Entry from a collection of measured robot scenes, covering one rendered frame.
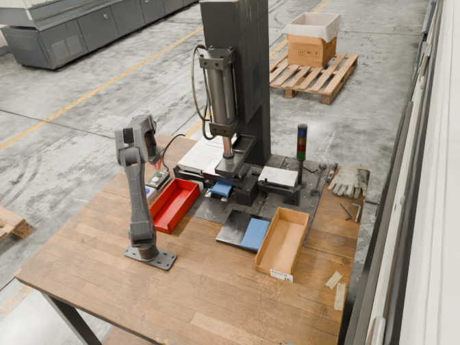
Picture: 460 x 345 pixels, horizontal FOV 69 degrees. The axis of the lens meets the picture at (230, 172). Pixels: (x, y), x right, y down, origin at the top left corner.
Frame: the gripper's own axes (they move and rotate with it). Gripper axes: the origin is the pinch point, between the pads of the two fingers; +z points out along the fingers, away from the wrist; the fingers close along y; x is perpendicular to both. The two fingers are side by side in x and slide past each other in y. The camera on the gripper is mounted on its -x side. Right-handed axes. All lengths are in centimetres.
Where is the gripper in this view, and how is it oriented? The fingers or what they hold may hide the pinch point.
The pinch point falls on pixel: (157, 168)
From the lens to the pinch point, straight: 154.4
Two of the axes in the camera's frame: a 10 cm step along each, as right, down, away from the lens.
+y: -4.0, 6.2, -6.7
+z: 1.0, 7.6, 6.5
